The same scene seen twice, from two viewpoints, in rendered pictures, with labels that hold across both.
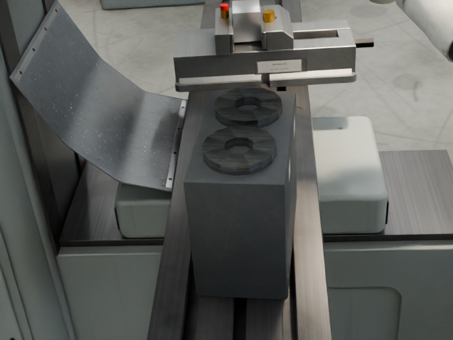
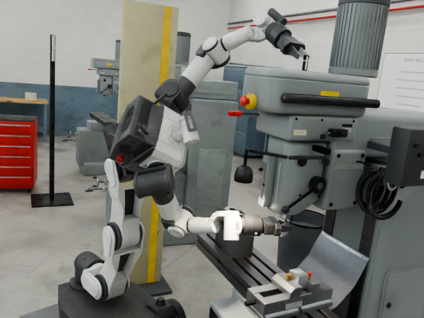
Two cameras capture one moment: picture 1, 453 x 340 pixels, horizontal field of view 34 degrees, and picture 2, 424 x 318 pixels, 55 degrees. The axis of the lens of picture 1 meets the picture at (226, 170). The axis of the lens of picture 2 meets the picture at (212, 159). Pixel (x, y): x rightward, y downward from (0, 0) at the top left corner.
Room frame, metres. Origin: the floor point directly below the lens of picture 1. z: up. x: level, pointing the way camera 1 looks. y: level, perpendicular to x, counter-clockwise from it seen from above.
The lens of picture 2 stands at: (2.41, -1.18, 1.86)
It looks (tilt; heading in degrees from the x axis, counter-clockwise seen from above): 12 degrees down; 149
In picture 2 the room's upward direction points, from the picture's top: 5 degrees clockwise
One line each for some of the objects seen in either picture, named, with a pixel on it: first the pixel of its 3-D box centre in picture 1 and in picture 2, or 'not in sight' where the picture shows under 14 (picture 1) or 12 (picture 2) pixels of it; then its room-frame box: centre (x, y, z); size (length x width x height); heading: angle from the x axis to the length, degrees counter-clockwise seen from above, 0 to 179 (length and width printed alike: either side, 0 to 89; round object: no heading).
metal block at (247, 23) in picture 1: (246, 20); (298, 279); (1.32, -0.06, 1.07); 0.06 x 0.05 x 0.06; 178
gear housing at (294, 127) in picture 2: not in sight; (305, 124); (1.18, -0.01, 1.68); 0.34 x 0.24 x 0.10; 85
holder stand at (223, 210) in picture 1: (247, 186); (234, 231); (0.80, -0.03, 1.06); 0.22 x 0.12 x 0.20; 170
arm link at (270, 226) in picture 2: not in sight; (263, 226); (1.15, -0.13, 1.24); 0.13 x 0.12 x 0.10; 162
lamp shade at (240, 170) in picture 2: not in sight; (243, 173); (1.19, -0.29, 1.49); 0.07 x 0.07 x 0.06
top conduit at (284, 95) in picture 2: not in sight; (332, 101); (1.33, -0.03, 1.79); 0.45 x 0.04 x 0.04; 85
